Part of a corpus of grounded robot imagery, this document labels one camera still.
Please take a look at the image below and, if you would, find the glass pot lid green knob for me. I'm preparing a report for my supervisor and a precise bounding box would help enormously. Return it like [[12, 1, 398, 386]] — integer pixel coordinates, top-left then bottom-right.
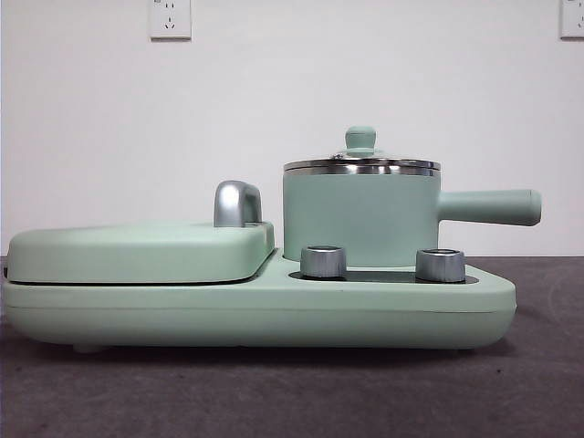
[[282, 125, 443, 169]]

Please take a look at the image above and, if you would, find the silver control knob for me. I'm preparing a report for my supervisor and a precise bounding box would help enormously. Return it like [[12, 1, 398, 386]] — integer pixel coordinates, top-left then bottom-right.
[[299, 245, 349, 278], [414, 248, 466, 282]]

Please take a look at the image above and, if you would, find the mint green breakfast machine base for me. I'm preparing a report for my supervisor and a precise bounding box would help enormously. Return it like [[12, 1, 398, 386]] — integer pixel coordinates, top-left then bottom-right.
[[2, 248, 517, 355]]

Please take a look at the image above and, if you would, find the mint green hinged griddle lid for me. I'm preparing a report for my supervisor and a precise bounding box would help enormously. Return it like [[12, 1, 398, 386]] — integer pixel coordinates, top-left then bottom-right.
[[7, 220, 278, 285]]

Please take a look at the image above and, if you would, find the chrome griddle lid handle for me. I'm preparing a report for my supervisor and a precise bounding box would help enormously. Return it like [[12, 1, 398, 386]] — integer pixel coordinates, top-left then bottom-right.
[[213, 181, 264, 228]]

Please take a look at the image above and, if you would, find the mint green pot with handle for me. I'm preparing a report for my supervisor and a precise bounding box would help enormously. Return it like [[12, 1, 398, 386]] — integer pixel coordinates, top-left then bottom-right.
[[281, 163, 543, 269]]

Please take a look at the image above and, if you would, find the white wall socket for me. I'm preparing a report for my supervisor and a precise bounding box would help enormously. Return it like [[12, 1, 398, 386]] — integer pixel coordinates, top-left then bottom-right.
[[149, 0, 193, 41], [559, 0, 584, 40]]

